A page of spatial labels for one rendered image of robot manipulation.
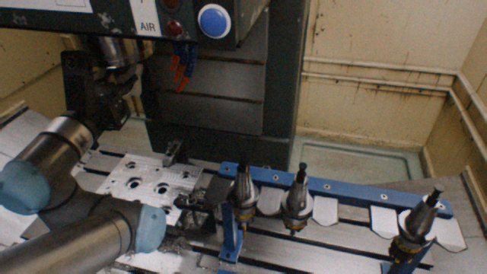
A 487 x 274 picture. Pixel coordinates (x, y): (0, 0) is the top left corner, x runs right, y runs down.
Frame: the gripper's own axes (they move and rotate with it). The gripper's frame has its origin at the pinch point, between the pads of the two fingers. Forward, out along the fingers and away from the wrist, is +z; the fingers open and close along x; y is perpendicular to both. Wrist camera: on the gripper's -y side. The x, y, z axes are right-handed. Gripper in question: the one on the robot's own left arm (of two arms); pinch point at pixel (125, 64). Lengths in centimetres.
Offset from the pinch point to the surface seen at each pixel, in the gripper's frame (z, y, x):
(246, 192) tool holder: -17.9, 15.7, 30.3
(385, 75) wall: 75, 42, 76
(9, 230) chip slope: -13, 71, -66
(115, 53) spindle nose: -7.6, -6.8, 4.0
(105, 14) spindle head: -21.3, -19.6, 14.9
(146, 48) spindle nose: -2.8, -5.7, 7.7
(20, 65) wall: 53, 39, -98
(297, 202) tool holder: -18.6, 15.5, 40.1
